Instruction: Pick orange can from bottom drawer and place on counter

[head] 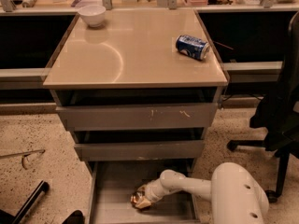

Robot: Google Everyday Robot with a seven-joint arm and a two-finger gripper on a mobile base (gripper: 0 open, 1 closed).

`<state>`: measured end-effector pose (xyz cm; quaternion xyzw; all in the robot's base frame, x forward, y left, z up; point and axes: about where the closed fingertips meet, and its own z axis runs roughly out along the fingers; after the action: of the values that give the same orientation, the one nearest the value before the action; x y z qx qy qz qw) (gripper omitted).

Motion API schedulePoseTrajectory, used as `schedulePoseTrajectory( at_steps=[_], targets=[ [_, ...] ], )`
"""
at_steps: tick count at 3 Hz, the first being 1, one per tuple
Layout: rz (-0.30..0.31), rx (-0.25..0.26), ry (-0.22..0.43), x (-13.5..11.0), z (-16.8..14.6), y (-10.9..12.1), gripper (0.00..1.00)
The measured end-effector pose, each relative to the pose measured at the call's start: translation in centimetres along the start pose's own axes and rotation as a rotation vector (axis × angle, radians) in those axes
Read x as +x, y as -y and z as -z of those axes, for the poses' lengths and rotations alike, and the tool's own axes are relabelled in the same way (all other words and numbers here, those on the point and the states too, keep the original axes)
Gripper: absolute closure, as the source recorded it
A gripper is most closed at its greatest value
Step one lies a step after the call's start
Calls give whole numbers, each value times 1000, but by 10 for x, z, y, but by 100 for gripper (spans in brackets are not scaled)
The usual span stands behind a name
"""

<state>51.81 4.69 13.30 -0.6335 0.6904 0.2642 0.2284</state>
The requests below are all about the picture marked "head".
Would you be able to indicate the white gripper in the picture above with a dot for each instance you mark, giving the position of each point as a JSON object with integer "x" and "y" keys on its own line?
{"x": 150, "y": 192}

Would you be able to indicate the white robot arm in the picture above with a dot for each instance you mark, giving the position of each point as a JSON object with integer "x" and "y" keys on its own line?
{"x": 235, "y": 196}

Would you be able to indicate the grey open bottom drawer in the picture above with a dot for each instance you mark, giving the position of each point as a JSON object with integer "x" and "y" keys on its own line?
{"x": 114, "y": 182}

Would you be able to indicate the grey middle drawer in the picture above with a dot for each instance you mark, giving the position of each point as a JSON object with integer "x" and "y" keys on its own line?
{"x": 140, "y": 151}

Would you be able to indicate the grey top drawer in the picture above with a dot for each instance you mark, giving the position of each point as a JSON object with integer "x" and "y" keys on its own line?
{"x": 136, "y": 117}

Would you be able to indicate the grey drawer cabinet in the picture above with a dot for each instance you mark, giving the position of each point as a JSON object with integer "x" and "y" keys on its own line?
{"x": 133, "y": 60}

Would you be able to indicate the blue soda can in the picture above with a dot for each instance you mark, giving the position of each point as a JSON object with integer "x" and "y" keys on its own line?
{"x": 192, "y": 47}

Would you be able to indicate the black chair base foreground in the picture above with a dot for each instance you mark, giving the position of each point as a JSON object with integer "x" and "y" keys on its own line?
{"x": 75, "y": 218}

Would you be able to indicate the black chair leg left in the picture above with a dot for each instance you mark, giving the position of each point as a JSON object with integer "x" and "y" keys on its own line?
{"x": 7, "y": 218}

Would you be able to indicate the black office chair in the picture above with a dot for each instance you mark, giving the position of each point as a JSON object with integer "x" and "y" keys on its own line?
{"x": 278, "y": 112}

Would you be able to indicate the white bowl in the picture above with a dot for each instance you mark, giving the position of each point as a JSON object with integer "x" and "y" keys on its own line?
{"x": 92, "y": 15}

